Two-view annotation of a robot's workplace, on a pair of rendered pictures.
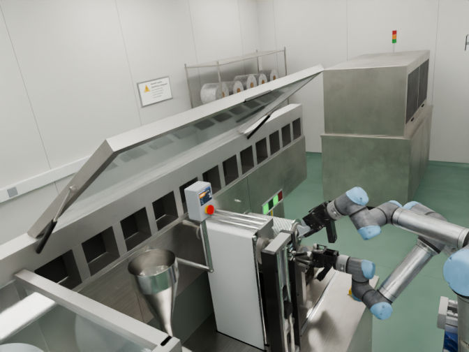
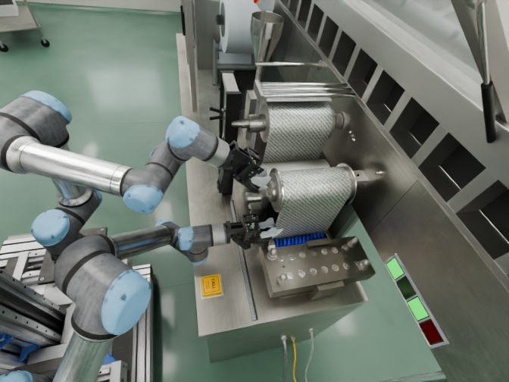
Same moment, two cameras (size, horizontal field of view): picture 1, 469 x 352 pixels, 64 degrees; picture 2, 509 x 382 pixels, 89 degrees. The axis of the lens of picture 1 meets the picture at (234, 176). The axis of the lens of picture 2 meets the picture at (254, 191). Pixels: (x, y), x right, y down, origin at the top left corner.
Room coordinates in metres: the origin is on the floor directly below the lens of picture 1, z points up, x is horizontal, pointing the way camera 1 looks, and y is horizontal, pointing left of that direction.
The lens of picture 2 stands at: (1.72, -0.75, 1.90)
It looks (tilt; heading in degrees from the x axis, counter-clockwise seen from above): 50 degrees down; 123
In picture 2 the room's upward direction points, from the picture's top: 11 degrees clockwise
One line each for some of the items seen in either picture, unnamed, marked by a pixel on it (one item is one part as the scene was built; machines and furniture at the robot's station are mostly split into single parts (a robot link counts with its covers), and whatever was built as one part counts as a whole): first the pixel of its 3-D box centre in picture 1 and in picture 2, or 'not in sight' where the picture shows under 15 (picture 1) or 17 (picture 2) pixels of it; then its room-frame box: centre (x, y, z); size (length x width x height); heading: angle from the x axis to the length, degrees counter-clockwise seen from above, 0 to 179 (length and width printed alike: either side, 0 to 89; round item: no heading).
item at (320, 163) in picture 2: not in sight; (294, 176); (1.44, -0.07, 1.18); 0.26 x 0.12 x 0.12; 54
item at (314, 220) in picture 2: not in sight; (304, 223); (1.58, -0.17, 1.11); 0.23 x 0.01 x 0.18; 54
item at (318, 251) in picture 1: (325, 258); (242, 230); (1.44, -0.36, 1.12); 0.12 x 0.08 x 0.09; 54
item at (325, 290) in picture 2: not in sight; (326, 291); (1.78, -0.25, 0.97); 0.10 x 0.03 x 0.11; 54
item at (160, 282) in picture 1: (153, 270); (266, 24); (0.94, 0.27, 1.50); 0.14 x 0.14 x 0.06
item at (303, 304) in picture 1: (302, 278); (254, 216); (1.41, -0.25, 1.05); 0.06 x 0.05 x 0.31; 54
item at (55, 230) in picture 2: not in sight; (57, 230); (0.92, -0.80, 0.98); 0.13 x 0.12 x 0.14; 120
